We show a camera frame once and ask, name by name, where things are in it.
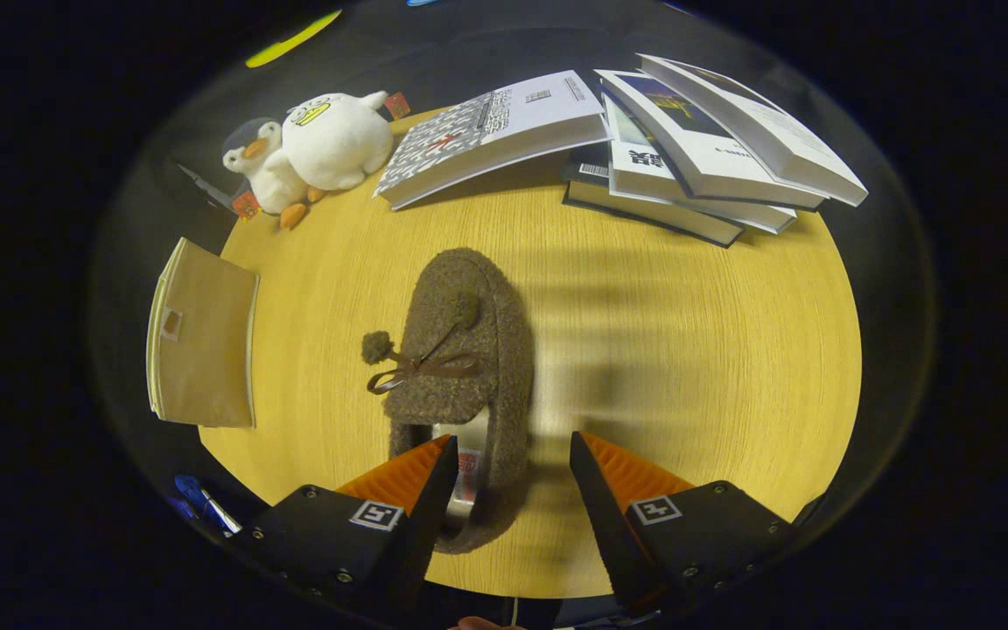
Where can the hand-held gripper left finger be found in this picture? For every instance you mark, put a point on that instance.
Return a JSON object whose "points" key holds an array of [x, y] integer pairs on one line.
{"points": [[421, 534]]}

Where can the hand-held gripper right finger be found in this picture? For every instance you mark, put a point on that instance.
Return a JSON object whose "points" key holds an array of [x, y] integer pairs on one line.
{"points": [[609, 534]]}

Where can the brown fuzzy shoe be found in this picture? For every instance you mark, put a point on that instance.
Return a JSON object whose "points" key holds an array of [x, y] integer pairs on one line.
{"points": [[460, 385]]}

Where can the beige fabric storage box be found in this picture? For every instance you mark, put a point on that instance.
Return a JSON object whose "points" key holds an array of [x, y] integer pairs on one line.
{"points": [[206, 341]]}

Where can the blue cloth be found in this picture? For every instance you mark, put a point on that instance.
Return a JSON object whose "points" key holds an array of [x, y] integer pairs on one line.
{"points": [[192, 494]]}

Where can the white book with black print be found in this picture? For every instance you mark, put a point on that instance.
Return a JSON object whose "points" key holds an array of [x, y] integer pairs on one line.
{"points": [[644, 175]]}

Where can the penguin plush toy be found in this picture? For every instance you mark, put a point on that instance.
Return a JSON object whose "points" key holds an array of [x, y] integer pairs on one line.
{"points": [[272, 184]]}

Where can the white duck plush toy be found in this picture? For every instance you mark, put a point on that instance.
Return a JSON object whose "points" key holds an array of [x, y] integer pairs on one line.
{"points": [[338, 140]]}

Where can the grey patterned cover book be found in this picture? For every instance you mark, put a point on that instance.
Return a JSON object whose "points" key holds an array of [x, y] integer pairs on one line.
{"points": [[495, 131]]}

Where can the white book with dark photo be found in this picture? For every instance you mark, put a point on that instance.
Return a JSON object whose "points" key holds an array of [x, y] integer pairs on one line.
{"points": [[758, 122]]}

